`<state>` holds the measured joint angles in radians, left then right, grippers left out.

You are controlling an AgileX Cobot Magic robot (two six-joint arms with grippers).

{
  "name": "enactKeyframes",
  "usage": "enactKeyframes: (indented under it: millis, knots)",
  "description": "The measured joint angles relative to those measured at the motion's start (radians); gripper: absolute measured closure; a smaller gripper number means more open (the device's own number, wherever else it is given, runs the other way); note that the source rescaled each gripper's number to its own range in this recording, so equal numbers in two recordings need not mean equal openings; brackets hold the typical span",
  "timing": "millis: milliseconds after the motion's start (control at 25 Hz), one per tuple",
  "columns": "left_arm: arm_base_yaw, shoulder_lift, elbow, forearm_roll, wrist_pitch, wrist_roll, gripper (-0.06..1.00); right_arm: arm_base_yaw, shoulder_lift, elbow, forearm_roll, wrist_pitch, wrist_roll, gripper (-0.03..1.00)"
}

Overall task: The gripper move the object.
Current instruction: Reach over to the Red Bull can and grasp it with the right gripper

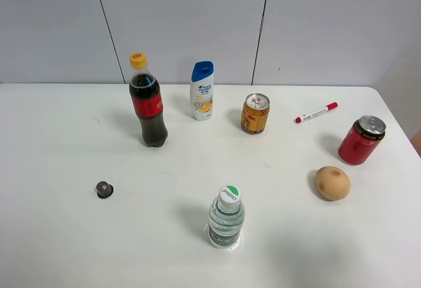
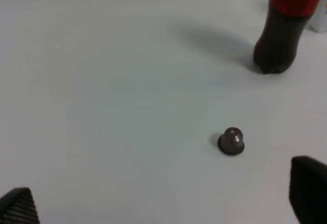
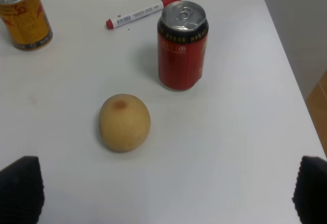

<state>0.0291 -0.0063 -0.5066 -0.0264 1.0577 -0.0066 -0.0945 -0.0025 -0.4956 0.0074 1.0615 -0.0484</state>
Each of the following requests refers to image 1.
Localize clear water bottle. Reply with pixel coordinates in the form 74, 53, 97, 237
208, 184, 245, 249

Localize cola bottle yellow cap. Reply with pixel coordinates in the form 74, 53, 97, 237
129, 53, 168, 147

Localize dark coffee capsule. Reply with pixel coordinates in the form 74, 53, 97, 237
96, 181, 114, 199

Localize red cola can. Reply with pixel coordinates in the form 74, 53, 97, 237
338, 115, 386, 165

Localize white blue shampoo bottle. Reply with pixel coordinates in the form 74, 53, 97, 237
190, 60, 214, 121

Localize gold energy drink can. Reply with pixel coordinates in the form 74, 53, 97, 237
241, 93, 270, 135

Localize red white marker pen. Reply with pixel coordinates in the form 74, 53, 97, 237
294, 102, 338, 124

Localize brown potato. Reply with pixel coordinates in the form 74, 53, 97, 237
315, 166, 351, 201

